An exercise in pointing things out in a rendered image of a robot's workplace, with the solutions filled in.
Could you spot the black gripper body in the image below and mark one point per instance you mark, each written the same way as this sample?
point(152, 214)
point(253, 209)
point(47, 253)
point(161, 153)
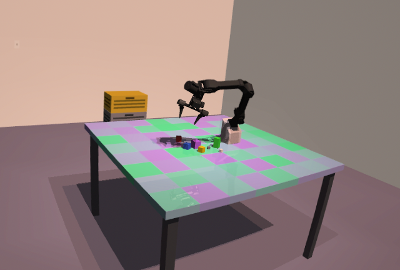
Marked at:
point(201, 111)

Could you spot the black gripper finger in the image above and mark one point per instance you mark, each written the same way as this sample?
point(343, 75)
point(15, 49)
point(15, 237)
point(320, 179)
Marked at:
point(180, 110)
point(198, 118)

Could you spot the blue cube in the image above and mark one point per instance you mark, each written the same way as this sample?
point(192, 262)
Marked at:
point(186, 145)

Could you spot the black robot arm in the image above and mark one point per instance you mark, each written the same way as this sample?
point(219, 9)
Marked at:
point(212, 85)

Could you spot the yellow block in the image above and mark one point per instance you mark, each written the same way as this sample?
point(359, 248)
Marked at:
point(201, 149)

